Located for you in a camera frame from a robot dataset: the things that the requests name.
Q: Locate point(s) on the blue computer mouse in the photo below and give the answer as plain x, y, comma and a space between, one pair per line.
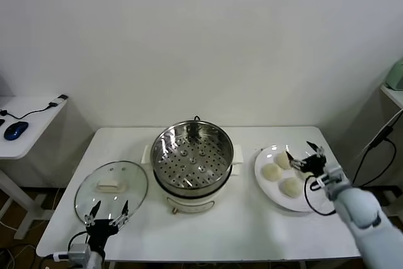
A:
15, 130

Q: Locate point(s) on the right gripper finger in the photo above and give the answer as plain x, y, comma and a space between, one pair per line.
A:
296, 162
318, 151

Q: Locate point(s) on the cream electric cooker pot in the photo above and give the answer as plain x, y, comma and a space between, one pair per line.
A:
189, 203

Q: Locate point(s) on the perforated steel steamer basket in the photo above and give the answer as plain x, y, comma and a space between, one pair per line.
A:
159, 146

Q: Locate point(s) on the white round plate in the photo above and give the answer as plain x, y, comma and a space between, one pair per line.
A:
270, 191

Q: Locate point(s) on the pale green appliance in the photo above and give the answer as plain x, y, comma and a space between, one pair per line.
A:
396, 75

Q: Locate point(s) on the white side table with mouse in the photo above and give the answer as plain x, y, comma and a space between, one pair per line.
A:
34, 130

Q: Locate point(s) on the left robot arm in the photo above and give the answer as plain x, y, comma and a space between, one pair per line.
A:
96, 261

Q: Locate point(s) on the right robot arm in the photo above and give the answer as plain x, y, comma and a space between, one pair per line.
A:
355, 203

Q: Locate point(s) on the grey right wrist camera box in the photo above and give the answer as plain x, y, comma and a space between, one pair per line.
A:
335, 176

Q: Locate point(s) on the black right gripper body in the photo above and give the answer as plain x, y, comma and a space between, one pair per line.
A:
312, 164

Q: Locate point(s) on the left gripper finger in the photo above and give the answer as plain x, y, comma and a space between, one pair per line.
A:
94, 209
125, 209

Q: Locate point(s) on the white side table with appliance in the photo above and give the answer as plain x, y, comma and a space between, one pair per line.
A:
392, 94

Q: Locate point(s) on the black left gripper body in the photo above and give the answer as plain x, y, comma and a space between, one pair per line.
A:
100, 229

